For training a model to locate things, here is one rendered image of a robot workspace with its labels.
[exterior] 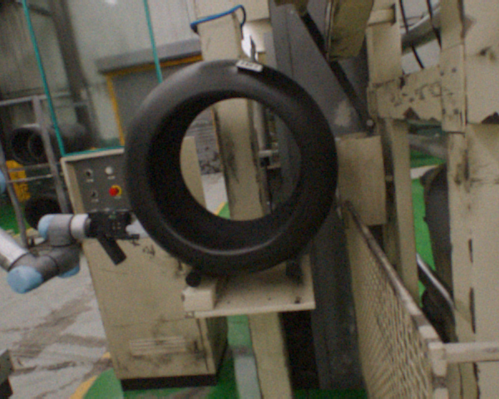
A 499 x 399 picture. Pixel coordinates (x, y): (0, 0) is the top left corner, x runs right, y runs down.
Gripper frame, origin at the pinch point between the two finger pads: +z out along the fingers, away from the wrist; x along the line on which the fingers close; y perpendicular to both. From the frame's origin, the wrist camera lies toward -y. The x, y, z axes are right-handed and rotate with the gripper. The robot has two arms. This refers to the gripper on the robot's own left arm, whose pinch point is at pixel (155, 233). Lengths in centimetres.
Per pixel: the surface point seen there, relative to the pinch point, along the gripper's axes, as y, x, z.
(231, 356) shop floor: -102, 86, 5
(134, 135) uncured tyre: 29.9, -11.6, 1.5
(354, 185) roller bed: 10, 21, 61
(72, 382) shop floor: -113, 72, -85
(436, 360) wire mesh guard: 3, -59, 59
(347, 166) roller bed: 16, 21, 59
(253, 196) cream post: 5.1, 27.7, 26.9
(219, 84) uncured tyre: 41.2, -12.1, 24.1
